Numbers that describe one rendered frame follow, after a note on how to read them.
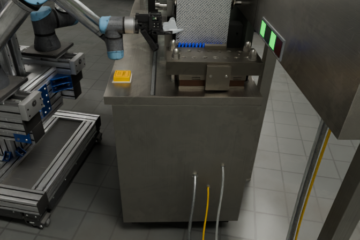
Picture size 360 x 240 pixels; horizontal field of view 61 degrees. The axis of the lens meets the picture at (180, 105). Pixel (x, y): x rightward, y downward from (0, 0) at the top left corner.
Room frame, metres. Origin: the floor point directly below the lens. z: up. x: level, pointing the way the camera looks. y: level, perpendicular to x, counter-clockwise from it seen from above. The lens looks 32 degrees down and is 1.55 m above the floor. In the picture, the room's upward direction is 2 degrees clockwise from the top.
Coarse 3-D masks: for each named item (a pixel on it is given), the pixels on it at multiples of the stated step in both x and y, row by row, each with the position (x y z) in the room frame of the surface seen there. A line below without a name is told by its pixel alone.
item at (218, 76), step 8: (208, 64) 1.15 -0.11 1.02; (208, 72) 1.14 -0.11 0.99; (216, 72) 1.14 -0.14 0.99; (224, 72) 1.14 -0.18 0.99; (208, 80) 1.14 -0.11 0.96; (216, 80) 1.14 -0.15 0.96; (224, 80) 1.14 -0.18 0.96; (208, 88) 1.14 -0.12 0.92; (216, 88) 1.14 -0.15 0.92; (224, 88) 1.14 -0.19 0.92
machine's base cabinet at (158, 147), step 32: (128, 128) 1.07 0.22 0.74; (160, 128) 1.08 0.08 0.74; (192, 128) 1.09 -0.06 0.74; (224, 128) 1.10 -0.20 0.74; (256, 128) 1.11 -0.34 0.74; (128, 160) 1.07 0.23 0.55; (160, 160) 1.08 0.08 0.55; (192, 160) 1.09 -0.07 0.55; (224, 160) 1.10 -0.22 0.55; (128, 192) 1.07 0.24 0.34; (160, 192) 1.08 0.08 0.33; (192, 192) 1.09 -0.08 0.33; (224, 192) 1.10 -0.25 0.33
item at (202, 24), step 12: (180, 12) 1.34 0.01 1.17; (192, 12) 1.35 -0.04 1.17; (204, 12) 1.35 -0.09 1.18; (216, 12) 1.35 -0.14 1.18; (228, 12) 1.36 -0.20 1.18; (180, 24) 1.34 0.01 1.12; (192, 24) 1.35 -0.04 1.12; (204, 24) 1.35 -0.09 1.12; (216, 24) 1.35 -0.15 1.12; (228, 24) 1.36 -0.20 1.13; (180, 36) 1.34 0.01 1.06; (192, 36) 1.35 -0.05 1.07; (204, 36) 1.35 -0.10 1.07; (216, 36) 1.36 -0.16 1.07
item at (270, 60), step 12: (264, 48) 1.56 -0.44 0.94; (264, 60) 1.52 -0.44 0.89; (264, 72) 1.51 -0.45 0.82; (264, 84) 1.51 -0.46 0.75; (264, 96) 1.51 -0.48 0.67; (264, 108) 1.51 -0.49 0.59; (252, 156) 1.51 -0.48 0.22; (252, 168) 1.51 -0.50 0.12; (348, 168) 0.67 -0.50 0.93; (348, 180) 0.65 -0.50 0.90; (348, 192) 0.63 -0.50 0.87; (336, 204) 0.65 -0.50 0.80; (348, 204) 0.61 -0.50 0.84; (336, 216) 0.63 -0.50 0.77; (348, 216) 0.61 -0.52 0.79; (324, 228) 0.66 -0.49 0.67; (336, 228) 0.61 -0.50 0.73; (348, 228) 0.61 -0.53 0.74
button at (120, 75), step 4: (116, 72) 1.24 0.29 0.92; (120, 72) 1.24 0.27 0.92; (124, 72) 1.24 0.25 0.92; (128, 72) 1.24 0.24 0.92; (116, 76) 1.20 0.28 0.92; (120, 76) 1.20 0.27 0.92; (124, 76) 1.21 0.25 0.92; (128, 76) 1.21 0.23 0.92; (116, 80) 1.20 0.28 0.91; (120, 80) 1.20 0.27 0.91; (124, 80) 1.20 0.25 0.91; (128, 80) 1.20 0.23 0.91
